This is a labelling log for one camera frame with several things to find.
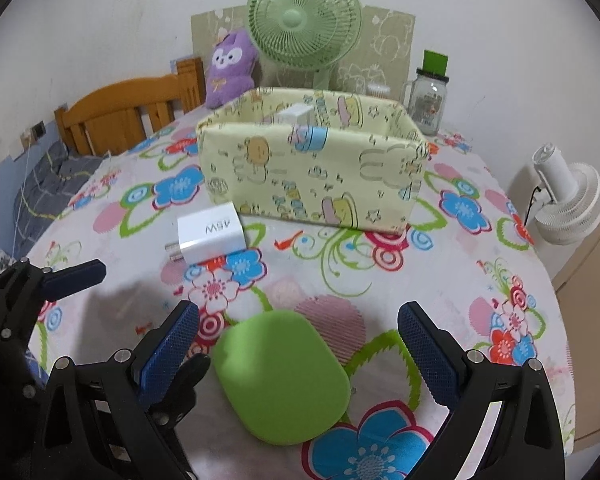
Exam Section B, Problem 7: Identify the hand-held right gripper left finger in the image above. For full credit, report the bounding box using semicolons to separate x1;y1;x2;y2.
32;301;201;480

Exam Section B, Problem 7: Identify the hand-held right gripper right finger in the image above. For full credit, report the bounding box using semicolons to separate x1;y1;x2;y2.
397;301;566;480

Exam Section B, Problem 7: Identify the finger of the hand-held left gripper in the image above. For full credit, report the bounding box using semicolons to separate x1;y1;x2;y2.
149;353;212;429
0;258;106;346

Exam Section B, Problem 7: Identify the green rounded case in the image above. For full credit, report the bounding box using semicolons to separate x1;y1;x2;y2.
210;309;352;446

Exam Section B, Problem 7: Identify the yellow cartoon fabric storage box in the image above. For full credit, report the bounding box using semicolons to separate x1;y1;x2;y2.
195;86;429;236

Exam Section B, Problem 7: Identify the floral tablecloth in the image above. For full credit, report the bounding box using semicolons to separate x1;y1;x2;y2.
22;87;576;480

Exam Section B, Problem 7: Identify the grey plaid bedding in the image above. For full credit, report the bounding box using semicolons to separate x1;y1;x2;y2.
10;139;106;261

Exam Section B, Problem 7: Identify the white power adapter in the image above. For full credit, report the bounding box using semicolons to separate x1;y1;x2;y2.
165;202;246;266

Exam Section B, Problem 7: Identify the wooden bed headboard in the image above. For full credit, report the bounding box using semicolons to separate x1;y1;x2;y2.
54;57;206;157

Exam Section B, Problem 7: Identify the white floor fan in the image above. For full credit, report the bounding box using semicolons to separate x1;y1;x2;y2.
522;143;600;246

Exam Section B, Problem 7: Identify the glass mug jar green lid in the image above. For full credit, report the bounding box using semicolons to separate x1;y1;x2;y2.
400;50;451;136

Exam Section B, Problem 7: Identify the purple plush toy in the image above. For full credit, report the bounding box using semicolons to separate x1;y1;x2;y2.
205;30;258;109

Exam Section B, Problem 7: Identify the small white block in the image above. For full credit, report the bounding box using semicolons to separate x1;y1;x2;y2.
281;105;312;124

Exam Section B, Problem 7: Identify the beige cartoon patterned board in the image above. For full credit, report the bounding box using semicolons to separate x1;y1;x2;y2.
190;2;416;106

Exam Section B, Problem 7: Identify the green desk fan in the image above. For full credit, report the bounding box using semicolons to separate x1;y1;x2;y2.
246;0;363;95

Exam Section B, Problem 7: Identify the black fan power cable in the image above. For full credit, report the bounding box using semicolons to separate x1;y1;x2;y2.
522;187;543;223

